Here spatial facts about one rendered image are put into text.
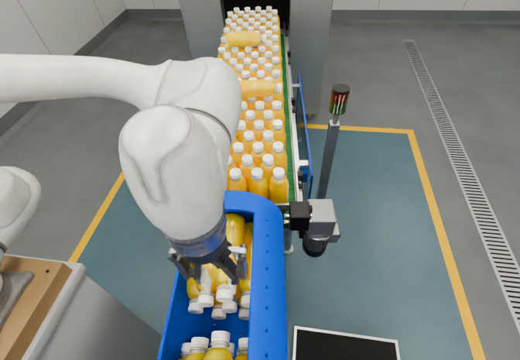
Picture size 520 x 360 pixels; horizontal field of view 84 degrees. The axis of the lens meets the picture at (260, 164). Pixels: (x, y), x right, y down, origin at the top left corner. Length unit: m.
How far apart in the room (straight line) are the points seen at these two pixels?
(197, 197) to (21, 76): 0.26
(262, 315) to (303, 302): 1.28
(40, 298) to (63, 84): 0.72
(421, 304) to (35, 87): 2.04
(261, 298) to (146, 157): 0.47
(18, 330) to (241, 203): 0.65
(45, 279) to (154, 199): 0.78
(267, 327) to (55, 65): 0.58
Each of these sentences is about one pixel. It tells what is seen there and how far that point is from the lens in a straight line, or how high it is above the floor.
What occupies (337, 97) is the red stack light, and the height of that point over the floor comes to 1.24.
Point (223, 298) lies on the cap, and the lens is 0.73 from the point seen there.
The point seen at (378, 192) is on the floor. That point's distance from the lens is 2.44.
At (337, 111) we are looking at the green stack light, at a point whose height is 1.18.
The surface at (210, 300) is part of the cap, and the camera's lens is 0.78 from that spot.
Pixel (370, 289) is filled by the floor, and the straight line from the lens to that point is 2.04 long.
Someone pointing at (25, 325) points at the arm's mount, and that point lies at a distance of 1.04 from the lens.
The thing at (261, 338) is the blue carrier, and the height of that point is 1.20.
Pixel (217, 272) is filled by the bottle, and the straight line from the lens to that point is 0.73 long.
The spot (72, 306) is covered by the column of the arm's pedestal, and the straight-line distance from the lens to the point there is 1.16.
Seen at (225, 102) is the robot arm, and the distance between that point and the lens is 0.41.
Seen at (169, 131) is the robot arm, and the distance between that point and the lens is 0.29.
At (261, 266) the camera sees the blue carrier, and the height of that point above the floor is 1.20.
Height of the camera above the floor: 1.86
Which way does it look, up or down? 48 degrees down
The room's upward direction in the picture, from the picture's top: 4 degrees counter-clockwise
